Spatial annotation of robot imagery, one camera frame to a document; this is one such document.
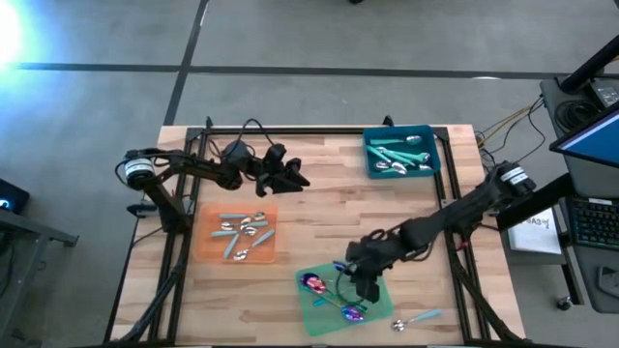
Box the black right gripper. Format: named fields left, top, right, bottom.
left=345, top=231, right=410, bottom=304

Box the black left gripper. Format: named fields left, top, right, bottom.
left=254, top=143, right=311, bottom=197

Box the translucent green plastic tray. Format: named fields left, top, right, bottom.
left=294, top=260, right=396, bottom=338

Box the orange plastic tray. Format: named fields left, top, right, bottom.
left=192, top=201, right=280, bottom=265

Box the dark blue plastic bin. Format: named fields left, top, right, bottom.
left=361, top=124, right=442, bottom=181

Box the white paper sheet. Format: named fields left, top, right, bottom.
left=504, top=195, right=563, bottom=256

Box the black monitor stand bar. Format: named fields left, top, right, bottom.
left=496, top=172, right=576, bottom=232

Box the black computer keyboard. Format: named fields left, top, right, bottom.
left=569, top=195, right=619, bottom=251

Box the dark grey computer mouse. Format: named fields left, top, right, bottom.
left=596, top=264, right=619, bottom=300

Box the grey desk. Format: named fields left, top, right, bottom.
left=539, top=75, right=619, bottom=314

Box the black metal stand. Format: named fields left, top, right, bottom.
left=0, top=208, right=80, bottom=348

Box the computer monitor with blue screen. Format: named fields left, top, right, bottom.
left=548, top=102, right=619, bottom=169

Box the black device with blue light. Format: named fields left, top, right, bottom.
left=0, top=177, right=31, bottom=215

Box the black power adapter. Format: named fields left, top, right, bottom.
left=590, top=78, right=619, bottom=108

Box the black round pole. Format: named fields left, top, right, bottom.
left=559, top=34, right=619, bottom=94

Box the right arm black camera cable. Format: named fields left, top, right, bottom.
left=335, top=270, right=354, bottom=306

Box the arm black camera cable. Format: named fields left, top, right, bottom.
left=206, top=117, right=278, bottom=163
left=335, top=270, right=354, bottom=306

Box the black metal table frame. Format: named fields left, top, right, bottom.
left=103, top=114, right=528, bottom=348

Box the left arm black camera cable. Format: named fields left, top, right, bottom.
left=206, top=117, right=278, bottom=163

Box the yellow orange cable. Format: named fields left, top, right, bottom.
left=476, top=103, right=545, bottom=146

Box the thin black cable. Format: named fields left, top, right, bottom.
left=502, top=99, right=547, bottom=164

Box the coiled black cable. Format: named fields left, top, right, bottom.
left=553, top=98, right=590, bottom=131

